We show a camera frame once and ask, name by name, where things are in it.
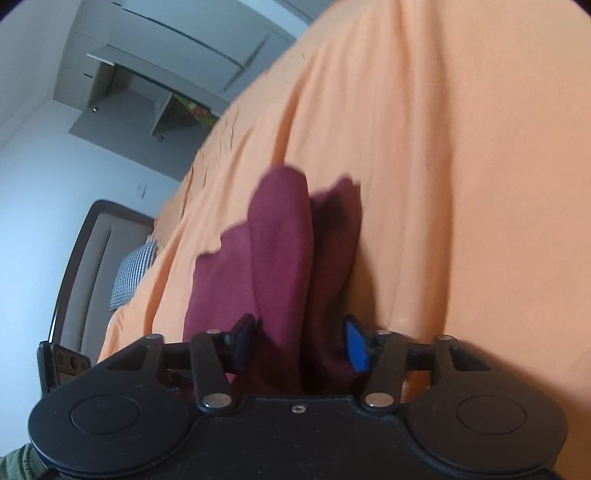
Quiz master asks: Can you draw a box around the grey wardrobe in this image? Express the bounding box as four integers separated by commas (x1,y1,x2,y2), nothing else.
53,0,325,184

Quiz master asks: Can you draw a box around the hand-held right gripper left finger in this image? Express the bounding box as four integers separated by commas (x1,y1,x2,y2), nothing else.
107,314,257,412

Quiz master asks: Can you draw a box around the dark brown headboard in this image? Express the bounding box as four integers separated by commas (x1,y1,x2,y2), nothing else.
46,199,158,357

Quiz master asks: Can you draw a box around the orange bedsheet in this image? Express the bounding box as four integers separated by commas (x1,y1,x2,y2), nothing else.
97,0,591,480

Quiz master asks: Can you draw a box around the colourful printed bag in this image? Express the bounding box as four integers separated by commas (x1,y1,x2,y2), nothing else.
172,91,219,128

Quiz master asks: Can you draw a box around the checked pillow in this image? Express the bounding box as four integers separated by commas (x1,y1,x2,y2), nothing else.
109,240,160,313

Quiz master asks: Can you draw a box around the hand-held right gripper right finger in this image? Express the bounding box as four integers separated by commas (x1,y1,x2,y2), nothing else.
342,315,491,411

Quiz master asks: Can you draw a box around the person's green clothing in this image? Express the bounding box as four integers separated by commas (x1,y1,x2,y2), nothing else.
0,442,48,480

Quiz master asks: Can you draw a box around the maroon garment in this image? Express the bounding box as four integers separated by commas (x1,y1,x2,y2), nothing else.
182,165,371,398

